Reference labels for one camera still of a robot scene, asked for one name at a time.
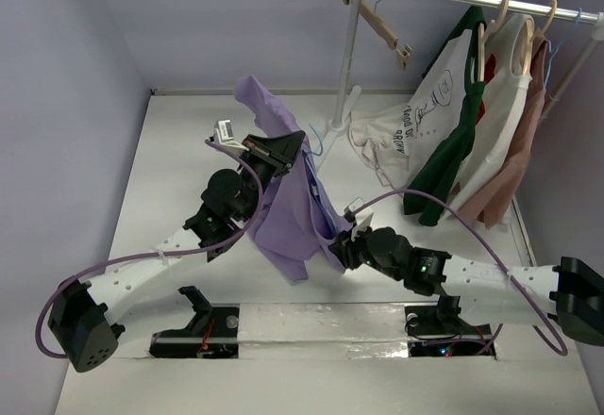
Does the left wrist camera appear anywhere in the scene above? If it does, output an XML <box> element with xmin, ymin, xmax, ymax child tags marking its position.
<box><xmin>209</xmin><ymin>119</ymin><xmax>248</xmax><ymax>155</ymax></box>

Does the white tank top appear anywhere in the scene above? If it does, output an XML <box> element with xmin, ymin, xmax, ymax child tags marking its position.
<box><xmin>449</xmin><ymin>13</ymin><xmax>532</xmax><ymax>227</ymax></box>

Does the purple t shirt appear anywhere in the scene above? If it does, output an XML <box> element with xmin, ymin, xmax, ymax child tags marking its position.
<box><xmin>234</xmin><ymin>75</ymin><xmax>350</xmax><ymax>282</ymax></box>

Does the red garment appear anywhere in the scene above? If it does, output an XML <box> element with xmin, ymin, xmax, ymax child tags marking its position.
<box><xmin>477</xmin><ymin>54</ymin><xmax>496</xmax><ymax>124</ymax></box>

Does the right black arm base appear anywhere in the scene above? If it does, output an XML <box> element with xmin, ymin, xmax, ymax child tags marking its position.
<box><xmin>405</xmin><ymin>296</ymin><xmax>496</xmax><ymax>357</ymax></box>

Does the pink shirt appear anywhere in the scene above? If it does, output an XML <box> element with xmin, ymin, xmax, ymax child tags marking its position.
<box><xmin>449</xmin><ymin>37</ymin><xmax>549</xmax><ymax>201</ymax></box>

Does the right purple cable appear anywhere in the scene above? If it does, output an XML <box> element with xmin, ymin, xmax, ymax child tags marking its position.
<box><xmin>351</xmin><ymin>189</ymin><xmax>570</xmax><ymax>357</ymax></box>

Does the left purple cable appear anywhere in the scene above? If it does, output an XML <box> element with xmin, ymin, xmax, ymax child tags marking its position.
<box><xmin>35</xmin><ymin>139</ymin><xmax>265</xmax><ymax>358</ymax></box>

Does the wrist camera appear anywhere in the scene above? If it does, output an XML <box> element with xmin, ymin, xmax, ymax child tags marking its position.
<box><xmin>209</xmin><ymin>119</ymin><xmax>248</xmax><ymax>155</ymax></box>
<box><xmin>344</xmin><ymin>197</ymin><xmax>374</xmax><ymax>241</ymax></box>

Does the wooden hanger right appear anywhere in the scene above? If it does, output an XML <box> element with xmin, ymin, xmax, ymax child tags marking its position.
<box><xmin>520</xmin><ymin>0</ymin><xmax>558</xmax><ymax>75</ymax></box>

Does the blue wire hanger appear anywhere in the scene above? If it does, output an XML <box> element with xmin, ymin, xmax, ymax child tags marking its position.
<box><xmin>544</xmin><ymin>8</ymin><xmax>582</xmax><ymax>89</ymax></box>
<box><xmin>305</xmin><ymin>124</ymin><xmax>341</xmax><ymax>237</ymax></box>

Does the dark green t shirt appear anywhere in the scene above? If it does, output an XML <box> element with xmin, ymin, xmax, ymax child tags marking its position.
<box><xmin>407</xmin><ymin>6</ymin><xmax>486</xmax><ymax>202</ymax></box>

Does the cream printed t shirt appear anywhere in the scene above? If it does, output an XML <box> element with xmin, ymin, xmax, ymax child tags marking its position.
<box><xmin>348</xmin><ymin>29</ymin><xmax>474</xmax><ymax>189</ymax></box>

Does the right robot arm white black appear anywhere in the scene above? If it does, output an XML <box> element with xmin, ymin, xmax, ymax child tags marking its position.
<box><xmin>329</xmin><ymin>227</ymin><xmax>603</xmax><ymax>346</ymax></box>

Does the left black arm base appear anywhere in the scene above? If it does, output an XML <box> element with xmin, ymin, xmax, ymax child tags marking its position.
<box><xmin>149</xmin><ymin>286</ymin><xmax>240</xmax><ymax>359</ymax></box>

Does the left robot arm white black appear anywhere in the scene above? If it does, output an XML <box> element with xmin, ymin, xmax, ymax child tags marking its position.
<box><xmin>37</xmin><ymin>131</ymin><xmax>306</xmax><ymax>373</ymax></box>

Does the wooden hanger left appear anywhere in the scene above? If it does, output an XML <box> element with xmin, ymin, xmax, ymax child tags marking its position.
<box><xmin>477</xmin><ymin>0</ymin><xmax>510</xmax><ymax>82</ymax></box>

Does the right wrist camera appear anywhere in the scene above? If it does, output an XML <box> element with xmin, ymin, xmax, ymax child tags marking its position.
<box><xmin>344</xmin><ymin>197</ymin><xmax>374</xmax><ymax>241</ymax></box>

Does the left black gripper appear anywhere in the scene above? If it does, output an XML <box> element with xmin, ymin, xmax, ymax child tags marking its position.
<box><xmin>236</xmin><ymin>131</ymin><xmax>304</xmax><ymax>223</ymax></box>

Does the purple cable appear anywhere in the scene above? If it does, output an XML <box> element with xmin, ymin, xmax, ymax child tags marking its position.
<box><xmin>35</xmin><ymin>139</ymin><xmax>265</xmax><ymax>358</ymax></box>
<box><xmin>351</xmin><ymin>189</ymin><xmax>570</xmax><ymax>357</ymax></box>

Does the white clothes rack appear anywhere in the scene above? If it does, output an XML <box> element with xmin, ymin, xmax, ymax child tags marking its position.
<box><xmin>315</xmin><ymin>0</ymin><xmax>603</xmax><ymax>168</ymax></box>

